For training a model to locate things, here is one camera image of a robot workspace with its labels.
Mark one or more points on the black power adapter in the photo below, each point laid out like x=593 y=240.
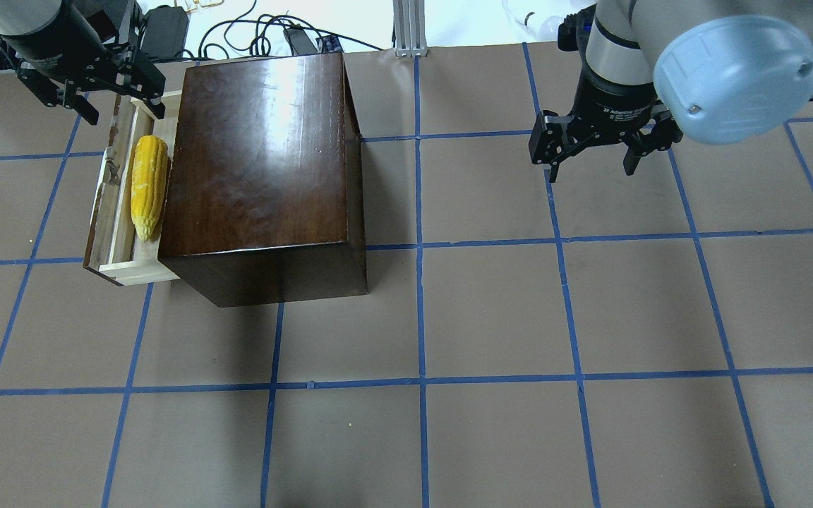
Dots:
x=164 y=34

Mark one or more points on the aluminium frame post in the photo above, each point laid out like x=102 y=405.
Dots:
x=409 y=27

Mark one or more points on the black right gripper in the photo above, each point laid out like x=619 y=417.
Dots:
x=614 y=102

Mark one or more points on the yellow corn cob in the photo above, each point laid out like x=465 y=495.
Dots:
x=148 y=184

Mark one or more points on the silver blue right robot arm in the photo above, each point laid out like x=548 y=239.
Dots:
x=655 y=72

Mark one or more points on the wooden drawer with white handle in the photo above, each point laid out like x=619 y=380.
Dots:
x=114 y=251

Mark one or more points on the dark brown wooden box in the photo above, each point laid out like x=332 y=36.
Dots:
x=265 y=192

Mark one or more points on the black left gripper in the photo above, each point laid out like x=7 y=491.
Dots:
x=59 y=48

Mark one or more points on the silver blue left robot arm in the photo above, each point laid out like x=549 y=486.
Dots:
x=62 y=49

